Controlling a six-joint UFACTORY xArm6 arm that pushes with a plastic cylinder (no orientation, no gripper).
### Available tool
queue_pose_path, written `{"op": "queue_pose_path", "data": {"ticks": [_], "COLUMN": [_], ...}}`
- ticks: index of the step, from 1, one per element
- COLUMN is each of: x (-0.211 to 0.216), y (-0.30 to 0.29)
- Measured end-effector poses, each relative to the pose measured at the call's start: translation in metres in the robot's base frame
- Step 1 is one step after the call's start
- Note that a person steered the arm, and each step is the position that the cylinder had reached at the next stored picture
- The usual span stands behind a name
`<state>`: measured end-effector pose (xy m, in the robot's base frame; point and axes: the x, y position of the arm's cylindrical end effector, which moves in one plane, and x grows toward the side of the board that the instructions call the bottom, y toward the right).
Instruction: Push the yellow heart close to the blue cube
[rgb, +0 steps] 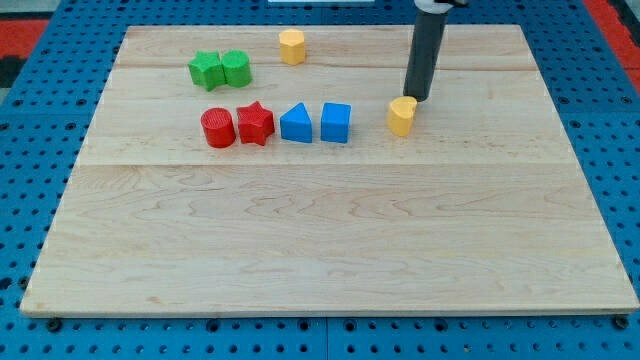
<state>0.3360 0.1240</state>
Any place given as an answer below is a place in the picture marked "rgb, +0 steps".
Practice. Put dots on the red cylinder block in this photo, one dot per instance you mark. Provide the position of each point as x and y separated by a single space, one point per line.
218 127

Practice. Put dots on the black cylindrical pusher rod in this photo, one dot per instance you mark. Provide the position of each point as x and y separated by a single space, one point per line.
425 46

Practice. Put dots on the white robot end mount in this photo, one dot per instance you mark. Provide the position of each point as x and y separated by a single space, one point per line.
439 6

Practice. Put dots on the yellow hexagon block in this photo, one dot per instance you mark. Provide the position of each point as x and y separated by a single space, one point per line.
292 46

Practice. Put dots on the blue triangle block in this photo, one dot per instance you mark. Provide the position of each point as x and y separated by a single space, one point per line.
296 124

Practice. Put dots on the red star block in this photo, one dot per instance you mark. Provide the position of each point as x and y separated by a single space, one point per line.
255 123

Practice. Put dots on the green star block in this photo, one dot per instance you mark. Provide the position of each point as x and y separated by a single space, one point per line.
206 70

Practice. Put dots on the blue cube block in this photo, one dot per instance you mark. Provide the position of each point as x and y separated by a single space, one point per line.
335 122

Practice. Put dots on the green cylinder block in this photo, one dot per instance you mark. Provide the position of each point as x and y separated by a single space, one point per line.
236 67

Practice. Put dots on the yellow heart block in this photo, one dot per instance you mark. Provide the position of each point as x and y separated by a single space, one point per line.
401 114

